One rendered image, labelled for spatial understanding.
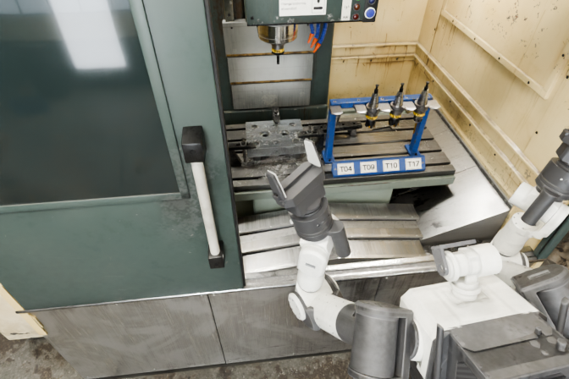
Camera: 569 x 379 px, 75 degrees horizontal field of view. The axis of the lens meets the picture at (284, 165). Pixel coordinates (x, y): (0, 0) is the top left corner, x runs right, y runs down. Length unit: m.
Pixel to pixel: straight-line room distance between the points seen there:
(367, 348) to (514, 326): 0.29
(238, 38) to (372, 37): 0.96
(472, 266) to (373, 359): 0.28
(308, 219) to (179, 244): 0.61
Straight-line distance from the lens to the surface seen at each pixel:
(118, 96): 0.92
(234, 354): 2.07
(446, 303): 0.92
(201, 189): 1.01
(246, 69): 2.10
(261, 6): 1.31
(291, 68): 2.12
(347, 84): 2.71
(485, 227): 1.99
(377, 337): 0.84
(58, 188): 1.16
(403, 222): 1.89
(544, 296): 1.05
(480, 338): 0.86
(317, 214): 0.78
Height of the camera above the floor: 2.10
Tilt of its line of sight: 41 degrees down
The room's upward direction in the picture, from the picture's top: straight up
